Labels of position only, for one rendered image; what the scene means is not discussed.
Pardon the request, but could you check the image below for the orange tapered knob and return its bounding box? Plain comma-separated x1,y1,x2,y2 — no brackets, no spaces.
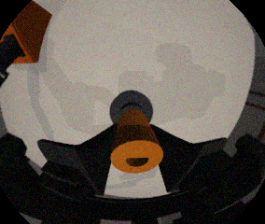
110,111,163,173

